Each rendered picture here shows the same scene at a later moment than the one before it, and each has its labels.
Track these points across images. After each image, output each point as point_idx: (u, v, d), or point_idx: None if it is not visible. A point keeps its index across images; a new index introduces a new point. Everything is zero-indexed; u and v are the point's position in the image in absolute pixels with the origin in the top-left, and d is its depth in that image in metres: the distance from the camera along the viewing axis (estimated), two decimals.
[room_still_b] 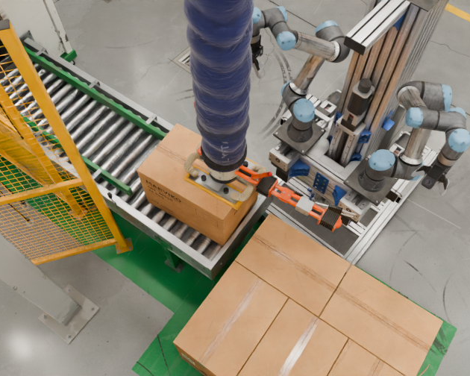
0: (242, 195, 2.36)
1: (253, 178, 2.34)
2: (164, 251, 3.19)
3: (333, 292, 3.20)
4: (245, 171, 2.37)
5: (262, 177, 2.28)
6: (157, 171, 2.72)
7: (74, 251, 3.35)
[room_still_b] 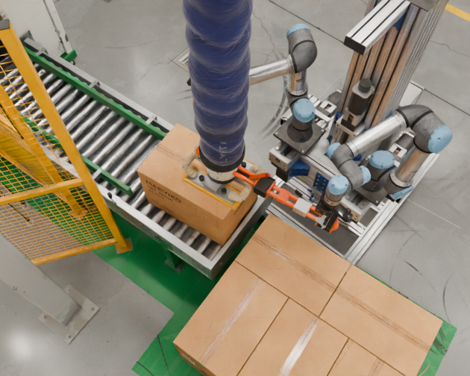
0: (240, 196, 2.36)
1: (251, 179, 2.34)
2: (164, 251, 3.19)
3: (333, 292, 3.20)
4: (243, 172, 2.37)
5: (259, 177, 2.28)
6: (157, 171, 2.72)
7: (74, 251, 3.35)
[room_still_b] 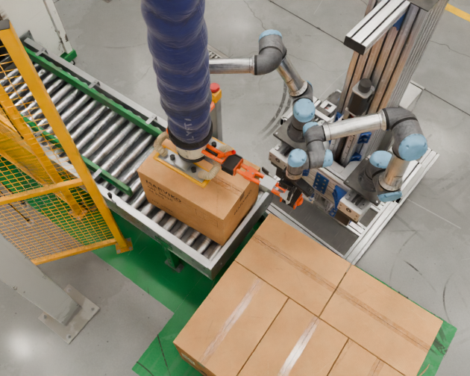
0: (209, 174, 2.42)
1: (218, 157, 2.40)
2: (164, 251, 3.19)
3: (333, 292, 3.20)
4: (212, 151, 2.43)
5: (227, 155, 2.34)
6: (157, 171, 2.72)
7: (74, 251, 3.35)
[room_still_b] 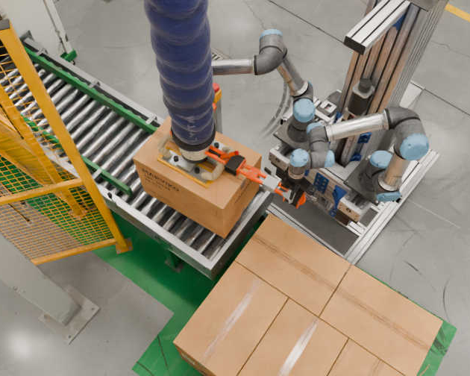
0: (212, 174, 2.46)
1: (221, 158, 2.44)
2: (164, 251, 3.19)
3: (333, 292, 3.20)
4: (215, 151, 2.46)
5: (230, 156, 2.38)
6: (154, 158, 2.60)
7: (74, 251, 3.35)
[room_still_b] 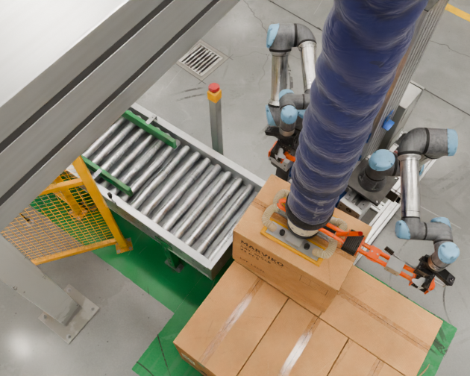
0: (327, 253, 2.26)
1: (338, 236, 2.25)
2: (164, 251, 3.19)
3: None
4: (330, 227, 2.27)
5: (351, 236, 2.18)
6: (256, 231, 2.40)
7: (74, 251, 3.35)
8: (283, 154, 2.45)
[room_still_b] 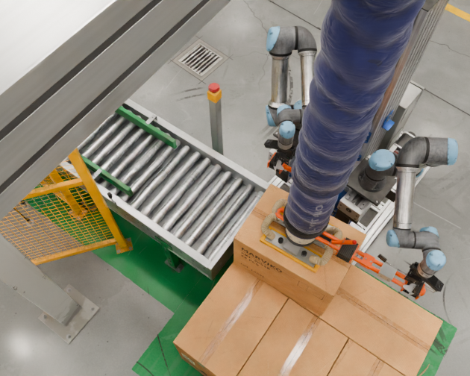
0: (322, 260, 2.38)
1: (333, 243, 2.36)
2: (164, 251, 3.19)
3: None
4: (325, 236, 2.38)
5: (345, 244, 2.30)
6: (255, 239, 2.52)
7: (74, 251, 3.35)
8: (281, 165, 2.57)
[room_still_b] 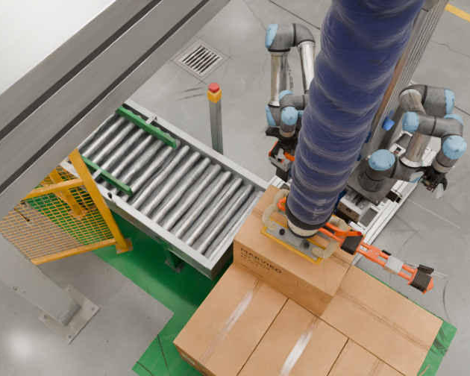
0: (326, 252, 2.28)
1: (337, 235, 2.26)
2: (164, 251, 3.19)
3: None
4: (329, 227, 2.29)
5: (349, 235, 2.20)
6: (255, 239, 2.52)
7: (74, 251, 3.35)
8: (283, 154, 2.47)
